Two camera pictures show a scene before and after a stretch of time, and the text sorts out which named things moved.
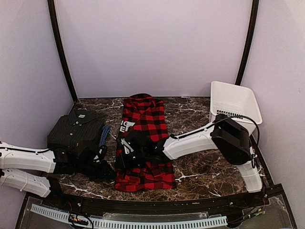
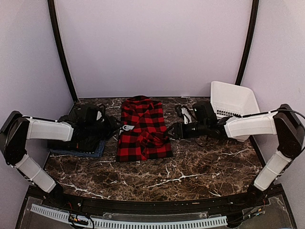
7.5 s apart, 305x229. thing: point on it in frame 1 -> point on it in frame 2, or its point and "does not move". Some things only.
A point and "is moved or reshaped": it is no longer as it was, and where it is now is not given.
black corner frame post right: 249,43 does not move
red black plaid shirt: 145,112 is moved or reshaped
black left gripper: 104,175 -> 112,126
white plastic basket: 235,100 does not move
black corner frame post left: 50,3 does not move
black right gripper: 124,164 -> 178,126
